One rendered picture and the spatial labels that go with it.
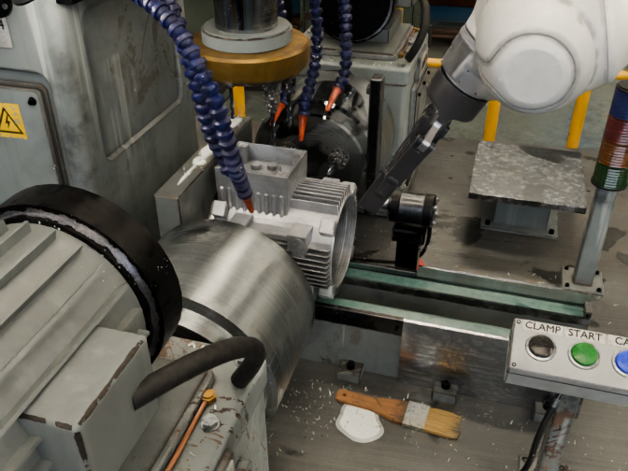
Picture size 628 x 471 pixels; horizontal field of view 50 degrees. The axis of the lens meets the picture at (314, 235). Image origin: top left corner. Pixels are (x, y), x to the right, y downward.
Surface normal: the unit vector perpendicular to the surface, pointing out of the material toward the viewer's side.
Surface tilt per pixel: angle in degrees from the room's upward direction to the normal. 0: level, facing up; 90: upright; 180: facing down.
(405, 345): 90
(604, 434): 0
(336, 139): 90
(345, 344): 90
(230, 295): 28
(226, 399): 0
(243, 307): 39
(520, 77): 94
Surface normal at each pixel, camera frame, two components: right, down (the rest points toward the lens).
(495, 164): 0.00, -0.83
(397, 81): -0.28, 0.53
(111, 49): 0.96, 0.15
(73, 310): 0.73, -0.43
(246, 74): 0.07, 0.54
